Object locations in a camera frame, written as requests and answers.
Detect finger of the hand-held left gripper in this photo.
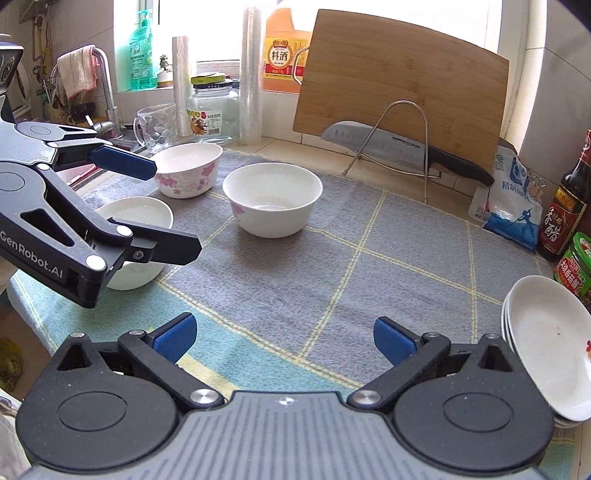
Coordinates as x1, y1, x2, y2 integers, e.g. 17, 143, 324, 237
16, 121, 158, 181
88, 220, 202, 274

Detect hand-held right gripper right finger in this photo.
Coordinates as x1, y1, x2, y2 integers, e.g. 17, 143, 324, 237
347, 316, 513, 411

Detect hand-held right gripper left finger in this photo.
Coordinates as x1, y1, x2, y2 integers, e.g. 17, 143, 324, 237
53, 312, 225, 409

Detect plain white bowl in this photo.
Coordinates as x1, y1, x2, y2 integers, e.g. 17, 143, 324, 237
95, 196, 175, 291

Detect white bowl pink floral band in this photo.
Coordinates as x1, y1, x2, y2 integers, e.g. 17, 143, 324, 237
152, 142, 223, 199

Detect white bowl single pink flower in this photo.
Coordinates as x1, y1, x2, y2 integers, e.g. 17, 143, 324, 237
222, 162, 323, 239

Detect white plate red fruit print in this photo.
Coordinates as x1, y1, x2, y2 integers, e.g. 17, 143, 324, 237
501, 300, 588, 429
505, 275, 591, 410
502, 288, 591, 419

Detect clear glass mug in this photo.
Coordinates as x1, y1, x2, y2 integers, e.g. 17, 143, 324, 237
133, 104, 179, 156

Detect metal faucet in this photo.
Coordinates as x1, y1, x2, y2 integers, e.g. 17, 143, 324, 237
89, 48, 125, 137

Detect grey and teal checked mat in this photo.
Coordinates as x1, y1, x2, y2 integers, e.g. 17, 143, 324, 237
7, 150, 578, 480

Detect small potted plant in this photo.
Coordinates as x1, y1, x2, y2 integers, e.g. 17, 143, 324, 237
156, 54, 174, 89

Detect short plastic wrap roll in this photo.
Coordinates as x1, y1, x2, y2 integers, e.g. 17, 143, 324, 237
172, 36, 194, 137

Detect cloth rag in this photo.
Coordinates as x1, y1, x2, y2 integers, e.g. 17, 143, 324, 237
57, 45, 98, 100

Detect glass jar green lid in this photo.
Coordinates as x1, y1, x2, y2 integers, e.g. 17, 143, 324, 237
187, 74, 240, 143

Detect green dish soap bottle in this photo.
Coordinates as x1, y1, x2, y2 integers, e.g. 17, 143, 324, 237
128, 9, 158, 91

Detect hanging kitchen utensils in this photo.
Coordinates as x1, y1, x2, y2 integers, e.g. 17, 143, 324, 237
30, 13, 62, 117

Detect window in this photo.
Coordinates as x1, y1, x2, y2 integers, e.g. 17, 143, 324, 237
113, 0, 502, 89

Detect white and blue salt bag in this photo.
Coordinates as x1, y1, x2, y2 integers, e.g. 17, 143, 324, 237
468, 147, 545, 246

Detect orange cooking wine jug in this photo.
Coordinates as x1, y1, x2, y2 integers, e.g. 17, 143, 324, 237
263, 7, 313, 96

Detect sauce jar green lid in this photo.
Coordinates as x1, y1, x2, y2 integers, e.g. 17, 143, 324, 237
553, 232, 591, 306

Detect dark vinegar bottle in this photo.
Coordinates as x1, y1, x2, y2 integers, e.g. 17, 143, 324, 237
536, 129, 591, 263

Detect wooden cutting board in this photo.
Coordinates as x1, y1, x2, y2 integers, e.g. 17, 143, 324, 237
293, 8, 510, 179

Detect black handled kitchen knife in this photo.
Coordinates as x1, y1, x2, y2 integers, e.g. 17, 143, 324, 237
321, 121, 495, 187

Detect metal wire rack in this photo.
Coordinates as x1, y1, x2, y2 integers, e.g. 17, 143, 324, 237
342, 100, 442, 204

